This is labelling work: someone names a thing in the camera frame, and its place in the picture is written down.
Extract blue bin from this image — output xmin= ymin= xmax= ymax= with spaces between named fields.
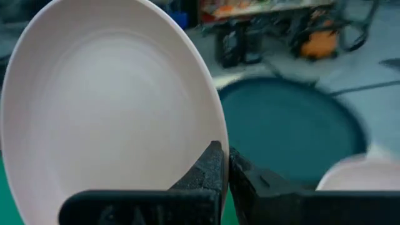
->
xmin=170 ymin=11 xmax=189 ymax=29

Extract orange and black equipment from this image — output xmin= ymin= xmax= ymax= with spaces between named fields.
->
xmin=289 ymin=18 xmax=341 ymax=61

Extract cream white plate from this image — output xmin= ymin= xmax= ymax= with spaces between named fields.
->
xmin=0 ymin=0 xmax=230 ymax=225

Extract black cart frame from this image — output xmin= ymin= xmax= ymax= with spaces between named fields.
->
xmin=336 ymin=0 xmax=379 ymax=53

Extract teal plate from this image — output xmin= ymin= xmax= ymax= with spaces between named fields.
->
xmin=217 ymin=77 xmax=368 ymax=189

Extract light pink plate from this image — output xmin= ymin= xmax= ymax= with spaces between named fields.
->
xmin=315 ymin=154 xmax=400 ymax=192

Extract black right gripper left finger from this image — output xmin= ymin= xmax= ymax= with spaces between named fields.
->
xmin=58 ymin=140 xmax=225 ymax=225

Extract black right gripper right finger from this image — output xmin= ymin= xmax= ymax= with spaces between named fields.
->
xmin=229 ymin=146 xmax=400 ymax=225

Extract black boxes on floor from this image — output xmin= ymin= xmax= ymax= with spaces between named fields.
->
xmin=214 ymin=21 xmax=264 ymax=68

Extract cluttered background table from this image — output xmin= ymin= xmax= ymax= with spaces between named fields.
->
xmin=199 ymin=0 xmax=337 ymax=20

